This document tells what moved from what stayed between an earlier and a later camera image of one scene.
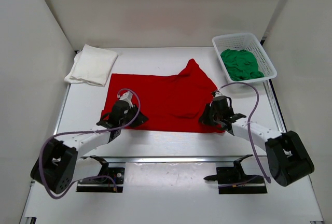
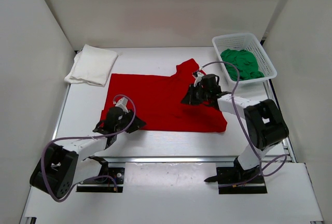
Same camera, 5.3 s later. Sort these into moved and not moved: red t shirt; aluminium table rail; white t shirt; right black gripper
Moved: right black gripper
Not moved: aluminium table rail; white t shirt; red t shirt
